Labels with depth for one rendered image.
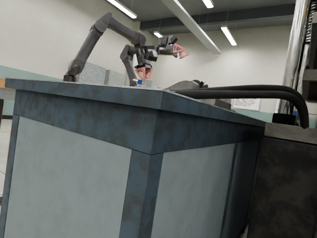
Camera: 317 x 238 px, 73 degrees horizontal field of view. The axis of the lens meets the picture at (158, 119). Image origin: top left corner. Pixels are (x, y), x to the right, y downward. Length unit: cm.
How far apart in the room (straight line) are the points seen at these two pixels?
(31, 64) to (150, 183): 647
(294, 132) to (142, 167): 72
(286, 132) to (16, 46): 634
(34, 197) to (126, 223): 38
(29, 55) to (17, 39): 45
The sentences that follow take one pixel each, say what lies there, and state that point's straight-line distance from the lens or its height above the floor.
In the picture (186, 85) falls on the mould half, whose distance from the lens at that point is 108.
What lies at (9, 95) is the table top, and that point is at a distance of 110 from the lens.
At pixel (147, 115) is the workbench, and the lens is 43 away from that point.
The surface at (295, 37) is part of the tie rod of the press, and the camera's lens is 114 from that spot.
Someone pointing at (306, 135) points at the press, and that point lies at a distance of 102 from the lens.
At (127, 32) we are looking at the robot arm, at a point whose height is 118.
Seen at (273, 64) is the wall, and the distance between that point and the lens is 855.
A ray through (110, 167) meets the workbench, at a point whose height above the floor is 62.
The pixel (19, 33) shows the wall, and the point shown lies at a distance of 675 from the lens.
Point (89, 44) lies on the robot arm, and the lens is 125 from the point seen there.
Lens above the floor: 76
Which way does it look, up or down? 2 degrees down
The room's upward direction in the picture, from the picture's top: 9 degrees clockwise
